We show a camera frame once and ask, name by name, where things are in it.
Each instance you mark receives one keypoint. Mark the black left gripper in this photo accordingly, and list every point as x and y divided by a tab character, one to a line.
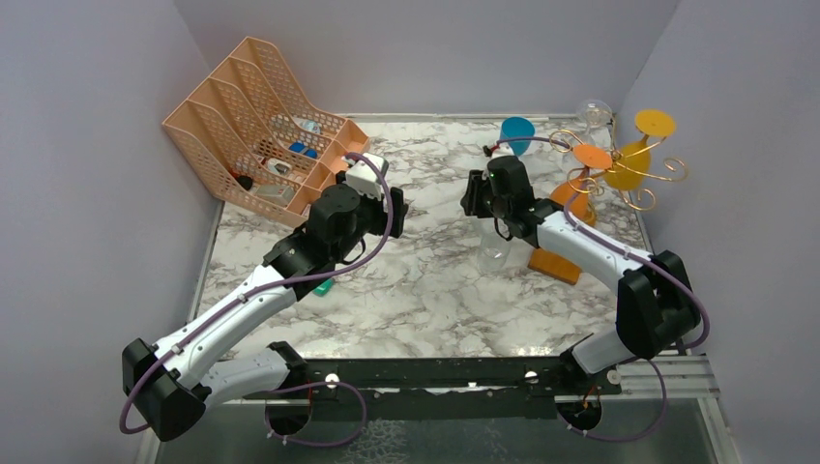
398	210

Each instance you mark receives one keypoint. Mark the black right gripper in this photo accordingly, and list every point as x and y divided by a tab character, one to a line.
470	202

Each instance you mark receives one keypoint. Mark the clear tumbler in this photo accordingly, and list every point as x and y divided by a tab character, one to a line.
493	250

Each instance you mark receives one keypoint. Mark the orange plastic wine glass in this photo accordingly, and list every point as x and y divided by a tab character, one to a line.
580	184

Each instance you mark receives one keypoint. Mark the clear wine glass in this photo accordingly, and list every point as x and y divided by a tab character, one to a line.
594	116

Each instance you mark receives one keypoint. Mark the yellow plastic wine glass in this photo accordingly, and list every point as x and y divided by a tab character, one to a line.
632	165

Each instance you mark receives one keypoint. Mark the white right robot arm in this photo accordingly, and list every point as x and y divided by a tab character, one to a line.
655	304

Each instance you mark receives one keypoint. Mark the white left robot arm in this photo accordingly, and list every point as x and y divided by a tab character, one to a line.
174	381

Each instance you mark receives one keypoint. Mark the blue plastic wine glass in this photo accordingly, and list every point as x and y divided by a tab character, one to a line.
512	131

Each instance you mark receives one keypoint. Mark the wooden rack base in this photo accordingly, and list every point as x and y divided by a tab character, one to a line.
553	265

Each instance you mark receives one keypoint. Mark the green small box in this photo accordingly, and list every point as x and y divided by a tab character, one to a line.
323	288

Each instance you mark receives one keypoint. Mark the grey box in organizer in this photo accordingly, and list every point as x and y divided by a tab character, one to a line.
280	195

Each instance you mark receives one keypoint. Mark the blue item in organizer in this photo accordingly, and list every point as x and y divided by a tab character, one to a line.
302	149

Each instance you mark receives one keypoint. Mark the peach plastic file organizer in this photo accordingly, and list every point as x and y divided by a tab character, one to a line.
235	127

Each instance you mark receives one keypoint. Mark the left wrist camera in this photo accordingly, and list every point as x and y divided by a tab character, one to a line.
360	177

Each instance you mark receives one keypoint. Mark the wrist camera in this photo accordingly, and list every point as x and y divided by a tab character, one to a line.
360	177
499	156

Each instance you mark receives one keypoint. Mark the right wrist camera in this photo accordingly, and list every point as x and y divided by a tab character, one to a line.
499	156

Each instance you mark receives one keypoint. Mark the gold wire glass rack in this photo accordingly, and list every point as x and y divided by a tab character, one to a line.
641	199

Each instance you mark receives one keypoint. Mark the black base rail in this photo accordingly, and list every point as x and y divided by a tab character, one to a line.
428	389

